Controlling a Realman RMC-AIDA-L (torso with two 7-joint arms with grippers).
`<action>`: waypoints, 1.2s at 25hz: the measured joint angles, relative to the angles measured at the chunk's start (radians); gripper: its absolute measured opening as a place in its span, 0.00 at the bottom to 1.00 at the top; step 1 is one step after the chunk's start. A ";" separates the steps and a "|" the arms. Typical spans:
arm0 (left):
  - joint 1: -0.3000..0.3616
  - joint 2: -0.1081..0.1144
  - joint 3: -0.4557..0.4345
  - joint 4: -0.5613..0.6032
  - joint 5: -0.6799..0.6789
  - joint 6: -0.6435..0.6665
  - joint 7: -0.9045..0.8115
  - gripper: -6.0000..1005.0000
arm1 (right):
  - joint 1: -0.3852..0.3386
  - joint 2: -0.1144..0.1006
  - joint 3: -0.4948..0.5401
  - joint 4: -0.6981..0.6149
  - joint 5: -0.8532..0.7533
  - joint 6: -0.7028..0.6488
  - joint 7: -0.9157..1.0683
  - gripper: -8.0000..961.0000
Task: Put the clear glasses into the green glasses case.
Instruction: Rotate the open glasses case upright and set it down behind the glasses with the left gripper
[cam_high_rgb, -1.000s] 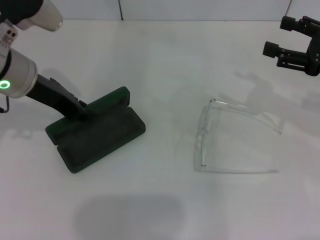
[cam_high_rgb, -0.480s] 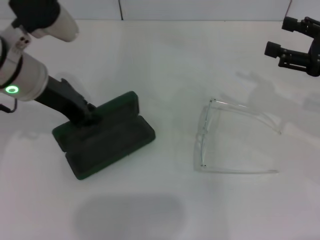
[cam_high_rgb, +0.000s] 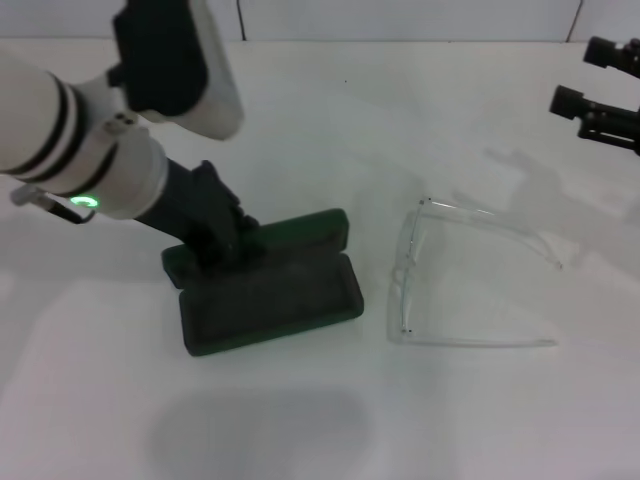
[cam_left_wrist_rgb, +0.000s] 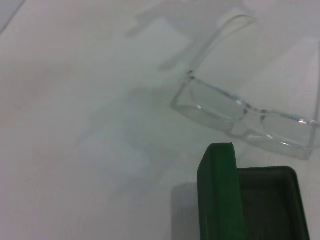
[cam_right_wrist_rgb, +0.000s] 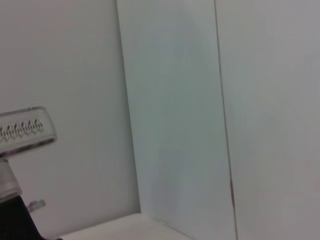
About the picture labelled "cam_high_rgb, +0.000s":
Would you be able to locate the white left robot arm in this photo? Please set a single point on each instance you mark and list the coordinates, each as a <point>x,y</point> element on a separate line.
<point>45,130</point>

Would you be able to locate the green glasses case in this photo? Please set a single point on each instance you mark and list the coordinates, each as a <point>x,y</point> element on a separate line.
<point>280,300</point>

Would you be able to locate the clear white glasses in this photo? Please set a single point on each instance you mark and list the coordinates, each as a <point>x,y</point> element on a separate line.
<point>406,332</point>

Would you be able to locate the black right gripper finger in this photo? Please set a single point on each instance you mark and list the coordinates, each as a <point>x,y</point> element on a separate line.
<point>567,102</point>
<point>602,50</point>

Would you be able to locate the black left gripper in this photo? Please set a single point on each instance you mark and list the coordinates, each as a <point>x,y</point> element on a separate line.
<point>200,210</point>

